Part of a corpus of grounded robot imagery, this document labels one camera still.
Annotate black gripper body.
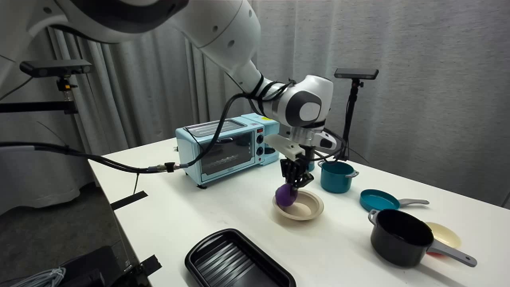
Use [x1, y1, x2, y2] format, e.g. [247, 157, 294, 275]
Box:
[278, 148, 317, 181]

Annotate purple plush toy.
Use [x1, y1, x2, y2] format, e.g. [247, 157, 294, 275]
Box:
[272, 181, 299, 208]

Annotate beige bowl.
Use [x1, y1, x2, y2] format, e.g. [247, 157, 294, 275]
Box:
[270, 188, 325, 223]

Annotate teal pot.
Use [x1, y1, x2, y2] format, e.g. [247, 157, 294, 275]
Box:
[317, 159, 360, 194]

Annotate light blue toaster oven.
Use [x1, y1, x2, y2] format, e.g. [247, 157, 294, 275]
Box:
[175, 111, 282, 189]

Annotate teal frying pan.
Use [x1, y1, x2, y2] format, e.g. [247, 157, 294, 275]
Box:
[358, 188, 431, 213]

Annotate black baking tray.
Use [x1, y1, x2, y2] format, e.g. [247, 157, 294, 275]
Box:
[183, 226, 298, 287]

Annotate black stand with T-top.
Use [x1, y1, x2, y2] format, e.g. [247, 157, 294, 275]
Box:
[333, 66, 380, 162]

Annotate cream plate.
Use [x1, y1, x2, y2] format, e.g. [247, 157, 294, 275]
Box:
[423, 219, 463, 251]

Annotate grey curtain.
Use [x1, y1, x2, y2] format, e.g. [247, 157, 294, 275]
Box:
[0, 0, 510, 213]

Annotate short black tape strip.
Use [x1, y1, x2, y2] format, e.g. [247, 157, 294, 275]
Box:
[109, 189, 149, 211]

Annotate clear plastic bag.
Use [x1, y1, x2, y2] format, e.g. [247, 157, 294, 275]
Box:
[7, 266, 66, 287]

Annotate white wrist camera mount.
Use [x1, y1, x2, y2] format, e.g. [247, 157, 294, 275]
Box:
[264, 129, 339, 162]

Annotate black saucepan grey handle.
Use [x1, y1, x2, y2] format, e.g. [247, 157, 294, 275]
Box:
[366, 207, 479, 269]

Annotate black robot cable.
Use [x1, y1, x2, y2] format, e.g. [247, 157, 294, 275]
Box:
[0, 77, 299, 176]

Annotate black camera on bar mount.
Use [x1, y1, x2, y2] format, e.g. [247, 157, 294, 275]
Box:
[0, 58, 94, 114]

